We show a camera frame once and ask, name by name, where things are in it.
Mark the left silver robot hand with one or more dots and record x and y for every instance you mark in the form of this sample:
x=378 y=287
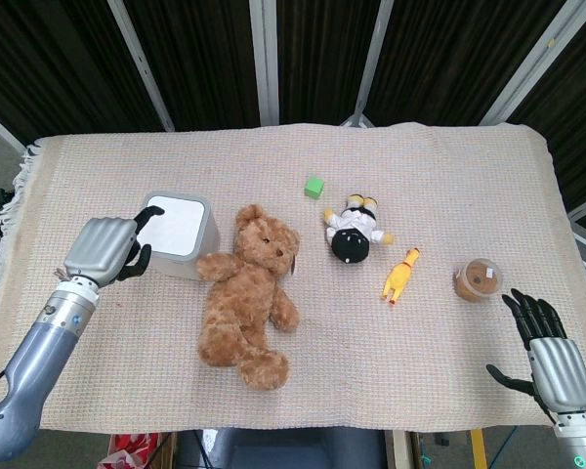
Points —
x=102 y=246

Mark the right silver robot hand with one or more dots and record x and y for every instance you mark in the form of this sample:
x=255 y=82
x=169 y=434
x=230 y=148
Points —
x=549 y=356

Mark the white square box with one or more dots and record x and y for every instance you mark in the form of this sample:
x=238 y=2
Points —
x=178 y=229

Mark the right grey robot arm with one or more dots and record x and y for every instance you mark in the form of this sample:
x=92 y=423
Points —
x=578 y=437

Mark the dark robot base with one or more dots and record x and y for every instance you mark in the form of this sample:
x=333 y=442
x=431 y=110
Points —
x=283 y=447

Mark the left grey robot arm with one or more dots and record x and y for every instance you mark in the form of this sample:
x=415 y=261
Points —
x=34 y=361

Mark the black-haired doll in white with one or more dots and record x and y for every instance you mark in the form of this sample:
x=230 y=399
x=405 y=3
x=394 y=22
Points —
x=354 y=234

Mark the clear cup with brown snack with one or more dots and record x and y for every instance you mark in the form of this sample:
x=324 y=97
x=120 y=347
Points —
x=477 y=282

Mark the brown teddy bear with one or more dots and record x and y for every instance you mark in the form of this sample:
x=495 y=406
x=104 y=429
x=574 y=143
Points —
x=246 y=298

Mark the yellow rubber chicken toy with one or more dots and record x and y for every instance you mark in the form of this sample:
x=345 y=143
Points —
x=399 y=278

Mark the beige waffle-weave table cloth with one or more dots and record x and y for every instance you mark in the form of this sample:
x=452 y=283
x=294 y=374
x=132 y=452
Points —
x=371 y=361

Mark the red and white bag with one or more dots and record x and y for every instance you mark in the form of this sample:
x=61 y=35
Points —
x=134 y=449

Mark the green cube block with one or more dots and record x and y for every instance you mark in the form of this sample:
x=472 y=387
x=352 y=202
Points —
x=314 y=187

